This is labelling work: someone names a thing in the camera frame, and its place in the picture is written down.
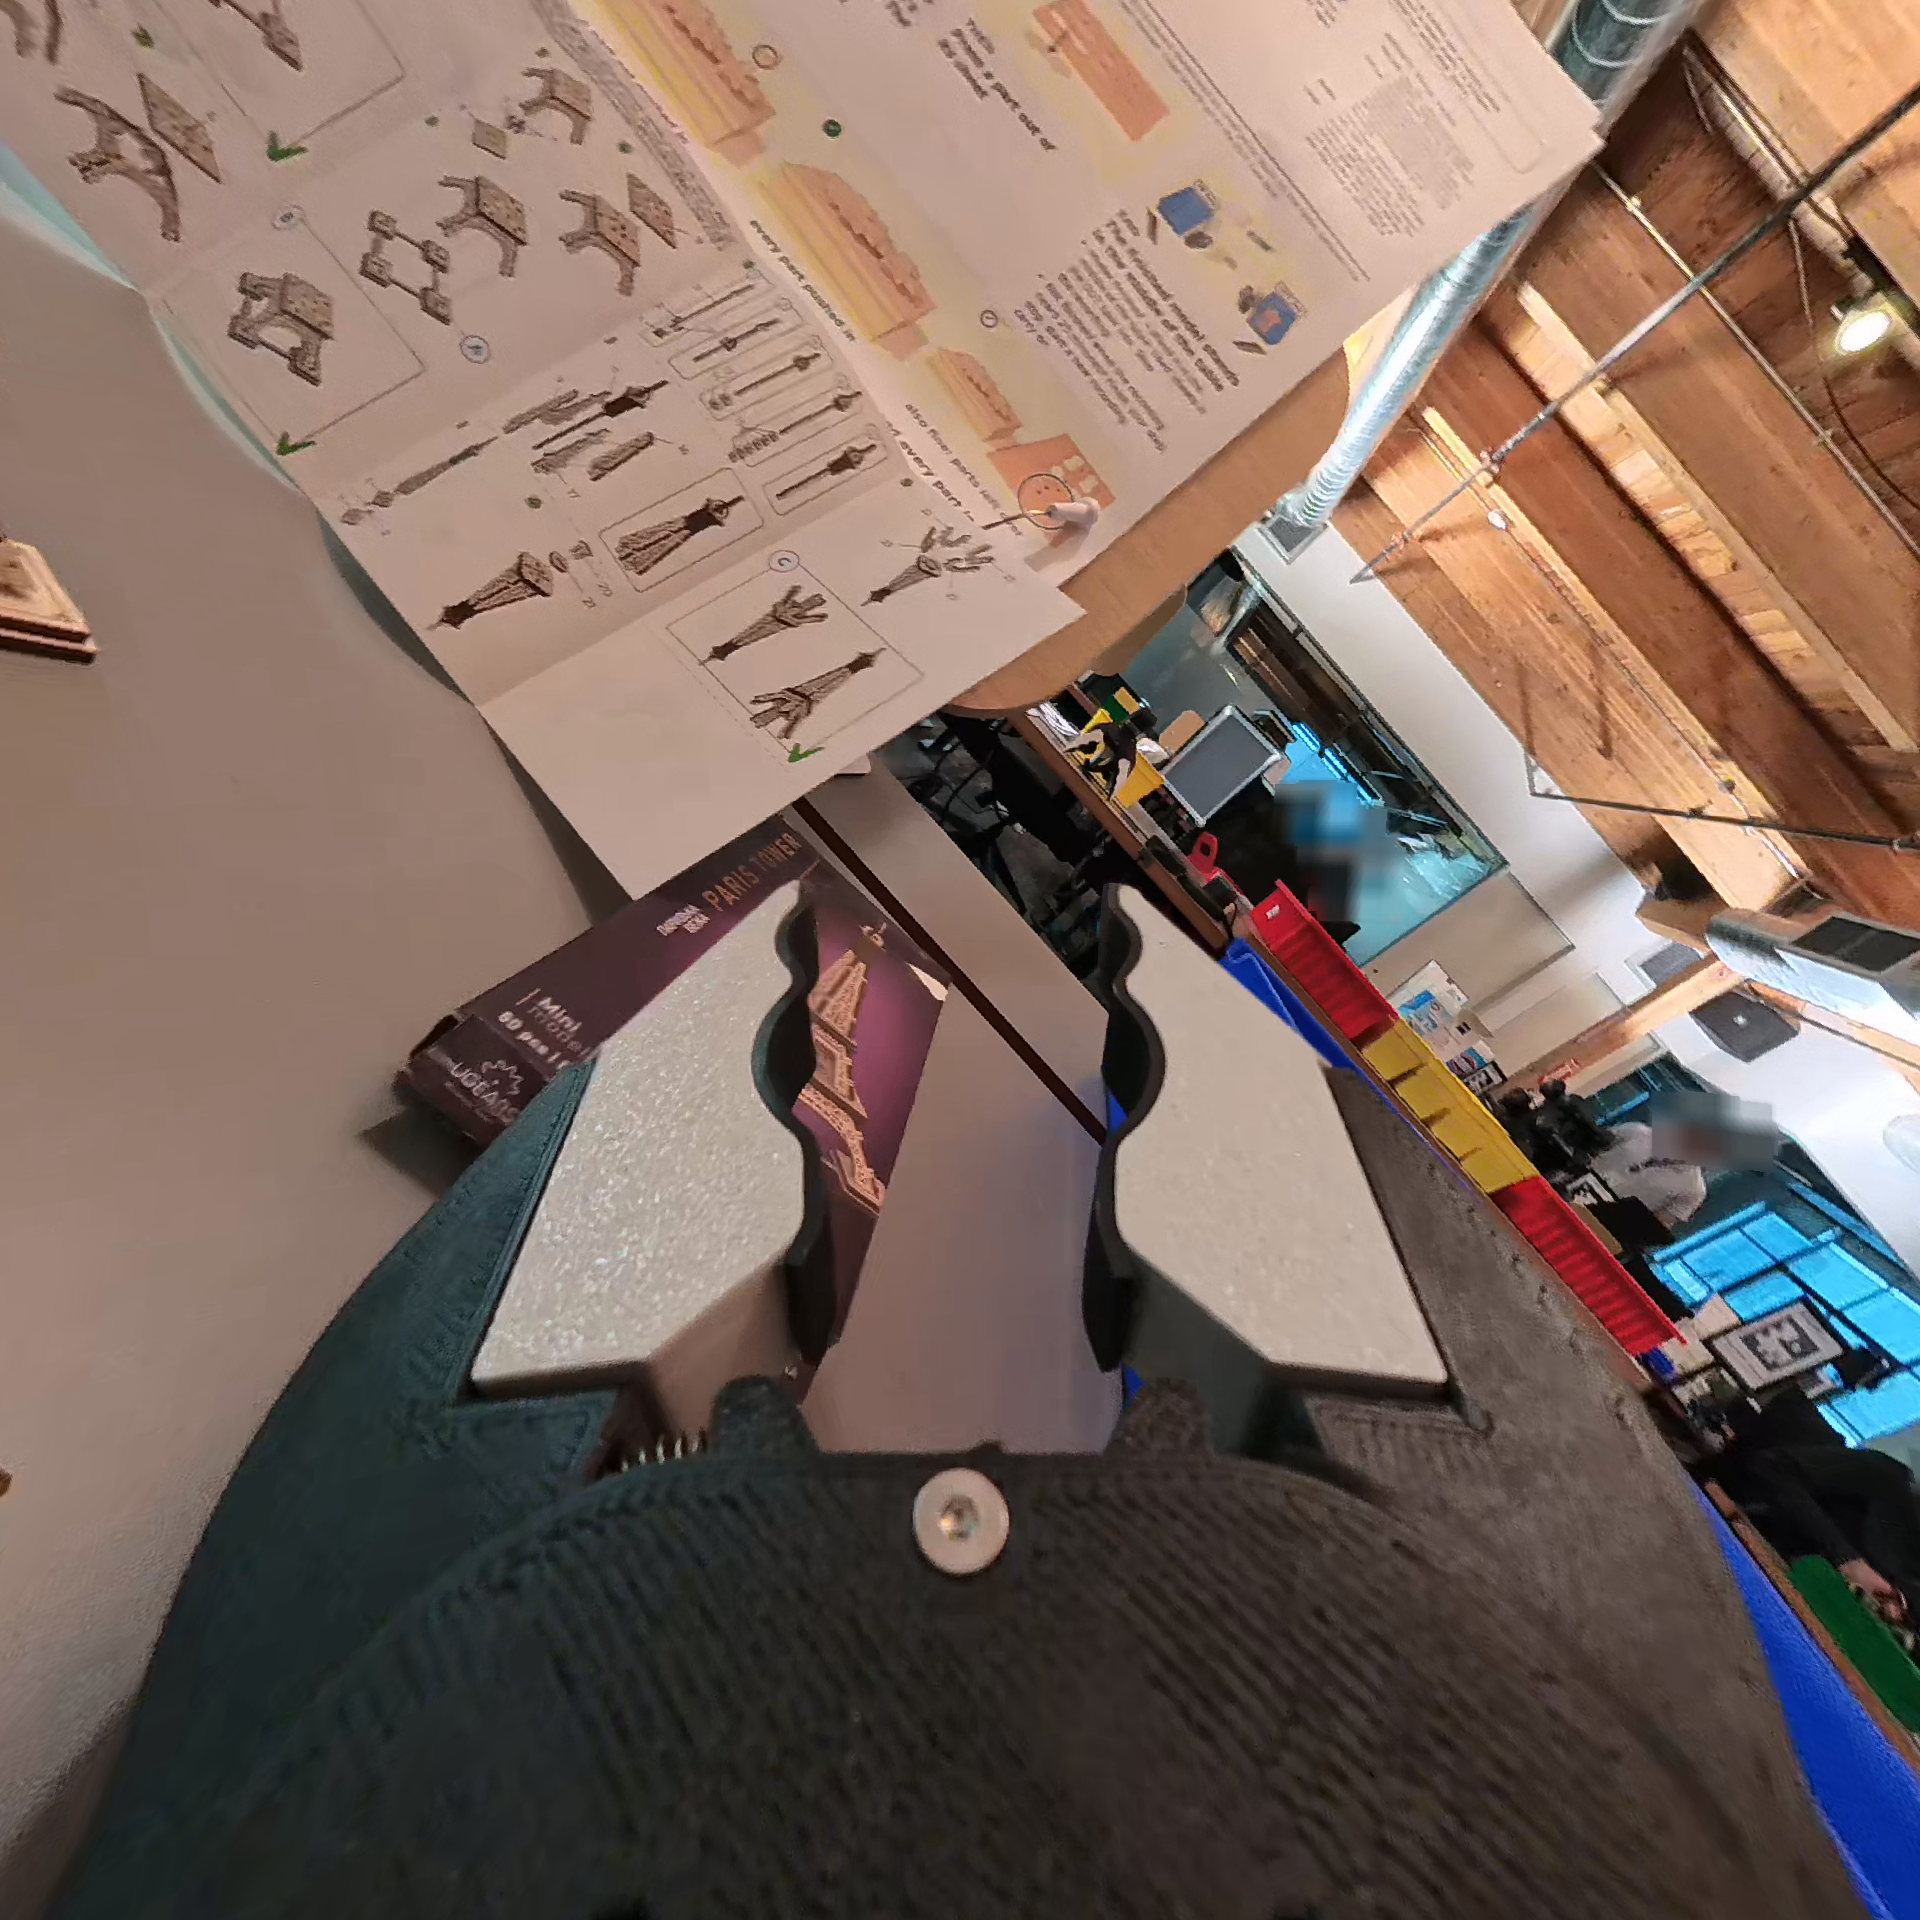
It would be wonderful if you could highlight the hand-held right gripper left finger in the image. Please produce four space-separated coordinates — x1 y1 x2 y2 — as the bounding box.
469 883 837 1397

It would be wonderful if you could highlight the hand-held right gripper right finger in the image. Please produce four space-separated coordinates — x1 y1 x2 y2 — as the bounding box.
1078 884 1452 1412

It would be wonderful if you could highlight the grey desk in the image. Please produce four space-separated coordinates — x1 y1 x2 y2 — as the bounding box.
0 150 1127 1906

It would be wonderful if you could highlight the yellow storage bin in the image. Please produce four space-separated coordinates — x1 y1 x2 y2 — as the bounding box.
1357 1019 1537 1193

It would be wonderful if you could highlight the purple puzzle box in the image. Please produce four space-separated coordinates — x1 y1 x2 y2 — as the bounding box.
392 817 950 1329

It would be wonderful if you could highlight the red storage bin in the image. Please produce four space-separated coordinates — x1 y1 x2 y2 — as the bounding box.
1248 884 1401 1048
1492 1177 1684 1360

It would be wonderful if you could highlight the computer monitor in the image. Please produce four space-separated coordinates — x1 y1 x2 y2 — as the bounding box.
1160 705 1287 829

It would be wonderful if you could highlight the wooden display board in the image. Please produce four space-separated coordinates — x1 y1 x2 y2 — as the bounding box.
942 346 1359 720

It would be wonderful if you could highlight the paper instruction sheet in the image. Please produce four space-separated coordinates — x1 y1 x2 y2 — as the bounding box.
0 0 1606 904

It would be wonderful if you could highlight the wooden tower base model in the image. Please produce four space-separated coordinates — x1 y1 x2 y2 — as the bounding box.
0 533 97 666

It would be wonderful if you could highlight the silver air duct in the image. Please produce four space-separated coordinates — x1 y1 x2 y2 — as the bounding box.
1265 0 1704 529

